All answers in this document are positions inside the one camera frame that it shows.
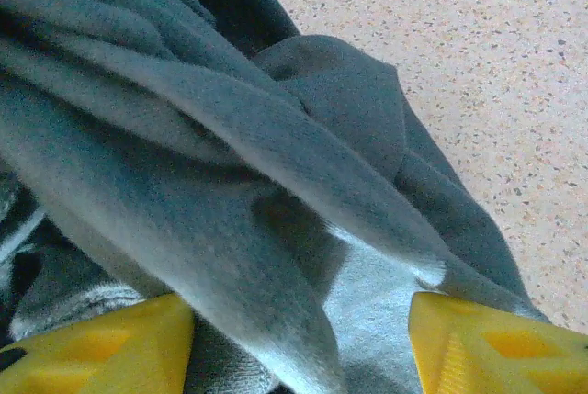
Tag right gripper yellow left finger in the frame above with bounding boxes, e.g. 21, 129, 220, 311
0, 293, 197, 394

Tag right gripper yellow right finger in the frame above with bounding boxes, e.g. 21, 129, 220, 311
407, 291, 588, 394

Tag grey t-shirt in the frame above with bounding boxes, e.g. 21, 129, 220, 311
0, 0, 552, 394

